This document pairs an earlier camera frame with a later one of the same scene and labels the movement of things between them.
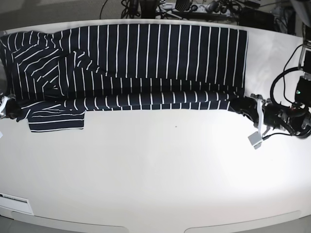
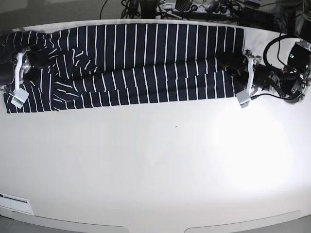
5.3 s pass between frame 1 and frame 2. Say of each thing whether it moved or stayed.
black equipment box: stayed
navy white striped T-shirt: moved
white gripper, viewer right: moved
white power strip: stayed
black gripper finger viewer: moved
